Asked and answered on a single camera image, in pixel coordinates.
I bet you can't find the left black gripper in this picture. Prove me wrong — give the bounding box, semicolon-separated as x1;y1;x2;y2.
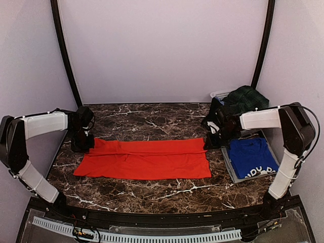
68;126;94;153

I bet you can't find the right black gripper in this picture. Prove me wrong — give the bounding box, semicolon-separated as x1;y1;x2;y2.
204;126;238;149

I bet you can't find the red t-shirt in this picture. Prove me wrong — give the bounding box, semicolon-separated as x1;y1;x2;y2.
73;138;212;180

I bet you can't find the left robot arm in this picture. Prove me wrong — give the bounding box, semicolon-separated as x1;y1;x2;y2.
1;106;95;221

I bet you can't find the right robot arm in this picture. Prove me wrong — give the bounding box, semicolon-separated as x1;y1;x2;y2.
202;102;320;200

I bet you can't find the white laundry basket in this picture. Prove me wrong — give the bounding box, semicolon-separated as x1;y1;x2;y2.
210;90;231;101

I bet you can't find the grey folded garment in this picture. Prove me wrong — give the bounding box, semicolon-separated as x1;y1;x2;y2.
221;138;281;184

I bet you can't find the black garment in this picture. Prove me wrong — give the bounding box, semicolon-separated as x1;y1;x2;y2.
201;98;228;128

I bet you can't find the blue printed t-shirt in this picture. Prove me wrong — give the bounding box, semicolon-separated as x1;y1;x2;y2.
227;138;280;179

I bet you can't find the dark green plaid garment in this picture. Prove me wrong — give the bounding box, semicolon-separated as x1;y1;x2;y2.
222;86;269;114

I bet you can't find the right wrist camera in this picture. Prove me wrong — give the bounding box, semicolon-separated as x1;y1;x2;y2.
212;107;231;127

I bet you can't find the black front rail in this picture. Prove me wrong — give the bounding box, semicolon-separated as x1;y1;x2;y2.
38;202;286;229

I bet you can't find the white slotted cable duct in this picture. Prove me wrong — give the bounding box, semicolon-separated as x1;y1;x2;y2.
32;216;241;242

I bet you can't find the left black frame post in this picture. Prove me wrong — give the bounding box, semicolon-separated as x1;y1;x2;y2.
50;0;83;107

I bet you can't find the black frame post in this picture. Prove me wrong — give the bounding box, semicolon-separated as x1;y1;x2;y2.
50;0;83;107
251;0;275;89

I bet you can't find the right black frame post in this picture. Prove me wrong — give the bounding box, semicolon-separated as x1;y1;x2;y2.
251;0;275;89

